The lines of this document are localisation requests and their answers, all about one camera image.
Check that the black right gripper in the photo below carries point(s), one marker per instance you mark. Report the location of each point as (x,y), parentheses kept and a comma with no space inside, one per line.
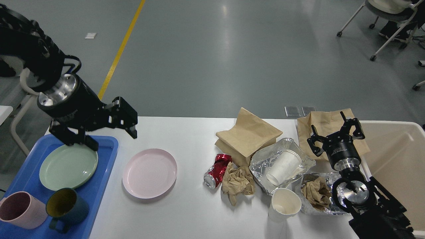
(339,146)

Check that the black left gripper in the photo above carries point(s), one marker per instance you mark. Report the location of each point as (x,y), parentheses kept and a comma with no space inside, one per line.
(72,104)

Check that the pink plate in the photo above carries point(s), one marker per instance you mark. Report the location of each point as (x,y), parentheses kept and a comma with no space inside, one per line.
(150,173)

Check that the pink mug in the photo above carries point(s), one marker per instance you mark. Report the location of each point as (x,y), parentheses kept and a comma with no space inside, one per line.
(23,210)

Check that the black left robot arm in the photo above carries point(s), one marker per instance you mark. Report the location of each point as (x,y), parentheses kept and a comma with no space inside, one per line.
(26,40)

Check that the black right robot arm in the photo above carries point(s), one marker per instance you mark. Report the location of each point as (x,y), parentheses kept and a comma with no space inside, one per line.
(376,213)

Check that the brown paper bag right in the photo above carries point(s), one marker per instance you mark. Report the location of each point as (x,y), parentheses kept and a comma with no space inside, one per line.
(326,123)

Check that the green plate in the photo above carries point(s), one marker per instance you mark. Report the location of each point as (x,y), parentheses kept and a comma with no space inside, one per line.
(68,167)

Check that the crumpled brown paper on foil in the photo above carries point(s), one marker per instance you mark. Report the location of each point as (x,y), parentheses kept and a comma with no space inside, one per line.
(317,193)

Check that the white paper cup lying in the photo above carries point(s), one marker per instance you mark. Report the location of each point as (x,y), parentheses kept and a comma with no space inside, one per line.
(284,167)

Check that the metal floor socket plates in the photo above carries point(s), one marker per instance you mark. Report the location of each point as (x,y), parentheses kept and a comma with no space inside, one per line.
(297,112)

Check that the beige plastic bin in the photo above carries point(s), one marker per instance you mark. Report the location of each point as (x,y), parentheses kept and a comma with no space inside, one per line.
(397,160)

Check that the aluminium foil sheet lower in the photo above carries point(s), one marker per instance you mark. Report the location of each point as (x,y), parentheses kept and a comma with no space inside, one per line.
(306,207)

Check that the aluminium foil sheet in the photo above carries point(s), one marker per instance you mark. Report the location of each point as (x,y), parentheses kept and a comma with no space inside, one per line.
(263,159)
(306,207)

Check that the white paper cup upright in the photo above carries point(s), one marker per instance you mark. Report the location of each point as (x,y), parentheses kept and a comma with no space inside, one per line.
(284,204)

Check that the dark blue mug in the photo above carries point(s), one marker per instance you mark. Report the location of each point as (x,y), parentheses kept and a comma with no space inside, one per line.
(67,208)

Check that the folded brown paper bag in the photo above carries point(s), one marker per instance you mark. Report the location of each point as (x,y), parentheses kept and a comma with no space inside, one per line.
(249,134)

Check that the white side table corner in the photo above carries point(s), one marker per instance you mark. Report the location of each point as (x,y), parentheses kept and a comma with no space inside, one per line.
(5,111)

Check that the white chair base far right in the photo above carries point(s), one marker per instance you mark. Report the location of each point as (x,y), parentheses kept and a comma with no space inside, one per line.
(417,86)

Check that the grey office chair left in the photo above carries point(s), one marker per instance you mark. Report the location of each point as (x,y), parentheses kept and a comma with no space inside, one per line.
(17,65)

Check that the crushed red soda can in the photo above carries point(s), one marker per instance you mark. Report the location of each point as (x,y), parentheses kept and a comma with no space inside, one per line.
(214,176)

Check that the white chair right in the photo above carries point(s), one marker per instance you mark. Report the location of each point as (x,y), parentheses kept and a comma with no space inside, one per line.
(399,11)

